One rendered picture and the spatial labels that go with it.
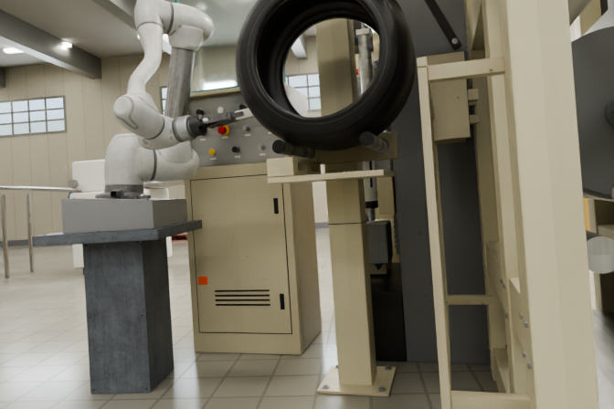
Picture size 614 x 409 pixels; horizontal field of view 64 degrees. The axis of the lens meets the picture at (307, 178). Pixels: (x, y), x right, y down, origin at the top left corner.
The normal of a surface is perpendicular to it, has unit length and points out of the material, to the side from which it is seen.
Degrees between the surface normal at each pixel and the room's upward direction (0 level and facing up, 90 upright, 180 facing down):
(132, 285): 90
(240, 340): 90
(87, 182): 90
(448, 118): 90
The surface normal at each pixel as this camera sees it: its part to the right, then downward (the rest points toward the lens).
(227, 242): -0.27, 0.00
